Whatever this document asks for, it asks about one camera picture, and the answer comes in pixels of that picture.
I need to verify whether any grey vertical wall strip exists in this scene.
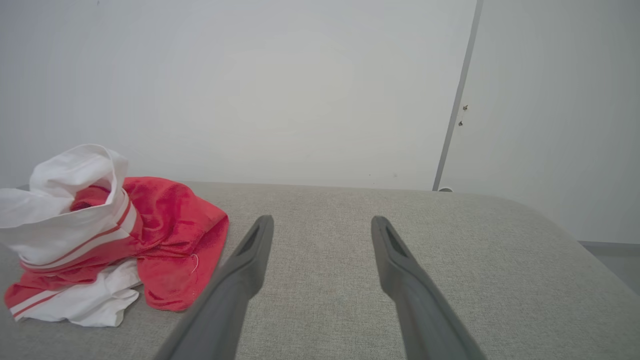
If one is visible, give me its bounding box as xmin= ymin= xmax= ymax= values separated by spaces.
xmin=432 ymin=0 xmax=484 ymax=192

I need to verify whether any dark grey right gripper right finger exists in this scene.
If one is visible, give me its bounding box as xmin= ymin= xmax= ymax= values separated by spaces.
xmin=371 ymin=215 xmax=488 ymax=360

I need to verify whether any red white Bulls jersey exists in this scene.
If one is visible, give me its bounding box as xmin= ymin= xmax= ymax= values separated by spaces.
xmin=0 ymin=144 xmax=230 ymax=328

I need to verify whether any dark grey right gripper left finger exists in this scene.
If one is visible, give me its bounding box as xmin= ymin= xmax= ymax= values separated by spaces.
xmin=154 ymin=215 xmax=275 ymax=360

